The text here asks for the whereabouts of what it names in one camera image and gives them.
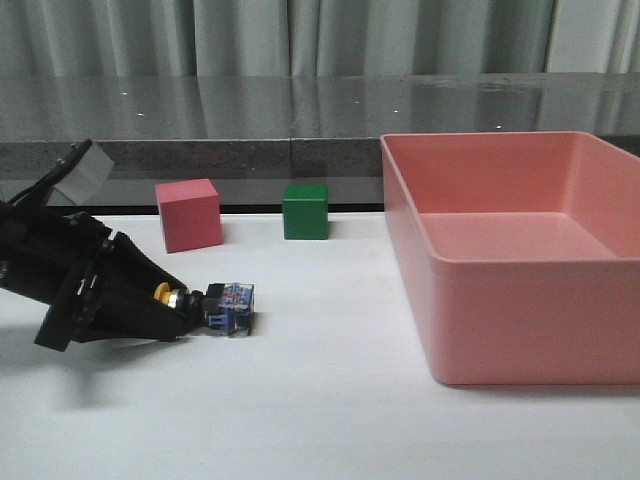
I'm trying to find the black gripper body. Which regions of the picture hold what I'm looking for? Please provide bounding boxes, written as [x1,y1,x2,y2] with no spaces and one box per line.
[1,202,112,351]

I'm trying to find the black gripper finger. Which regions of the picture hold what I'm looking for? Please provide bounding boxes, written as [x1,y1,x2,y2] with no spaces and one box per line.
[71,290,205,343]
[99,232,186,313]

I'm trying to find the yellow push button switch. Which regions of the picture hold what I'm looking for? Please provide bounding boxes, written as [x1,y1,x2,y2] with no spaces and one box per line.
[154,282,255,337]

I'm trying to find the pink wooden cube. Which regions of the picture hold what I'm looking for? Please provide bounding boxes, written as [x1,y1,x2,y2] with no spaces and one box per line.
[155,178,223,253]

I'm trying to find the grey stone counter ledge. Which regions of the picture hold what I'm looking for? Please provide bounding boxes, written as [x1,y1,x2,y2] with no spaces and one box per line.
[1,73,639,214]

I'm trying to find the green cube far right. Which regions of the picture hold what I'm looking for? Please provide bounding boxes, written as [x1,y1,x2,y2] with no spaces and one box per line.
[282,184,329,240]

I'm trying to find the grey pleated curtain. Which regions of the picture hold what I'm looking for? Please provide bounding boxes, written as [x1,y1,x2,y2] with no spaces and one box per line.
[1,1,639,78]

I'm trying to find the pink plastic bin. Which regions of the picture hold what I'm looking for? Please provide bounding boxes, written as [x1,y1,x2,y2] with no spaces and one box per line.
[381,131,639,385]

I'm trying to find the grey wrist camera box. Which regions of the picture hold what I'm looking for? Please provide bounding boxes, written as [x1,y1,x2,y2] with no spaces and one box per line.
[48,139,114,205]

